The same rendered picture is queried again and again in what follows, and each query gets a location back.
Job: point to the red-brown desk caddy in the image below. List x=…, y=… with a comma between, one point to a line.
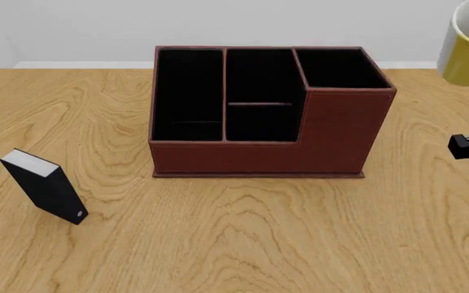
x=340, y=128

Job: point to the black book with white pages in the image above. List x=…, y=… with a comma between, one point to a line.
x=51, y=189

